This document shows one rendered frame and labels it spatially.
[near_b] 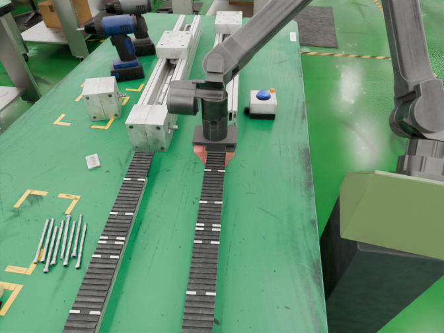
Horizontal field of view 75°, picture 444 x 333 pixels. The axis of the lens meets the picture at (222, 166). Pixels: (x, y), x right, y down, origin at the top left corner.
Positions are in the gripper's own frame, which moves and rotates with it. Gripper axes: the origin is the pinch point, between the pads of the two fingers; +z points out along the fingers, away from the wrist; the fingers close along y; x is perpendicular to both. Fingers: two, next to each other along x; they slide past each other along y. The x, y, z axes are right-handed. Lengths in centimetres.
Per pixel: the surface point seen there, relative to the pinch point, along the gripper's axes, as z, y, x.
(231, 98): -5.5, -3.1, -21.9
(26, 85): 57, 152, -133
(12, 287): 3.0, 35.5, 33.1
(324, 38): 79, -103, -299
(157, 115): -6.5, 16.3, -10.1
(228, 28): -8, 0, -72
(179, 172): 3.0, 9.4, 1.5
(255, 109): -0.9, -10.5, -23.5
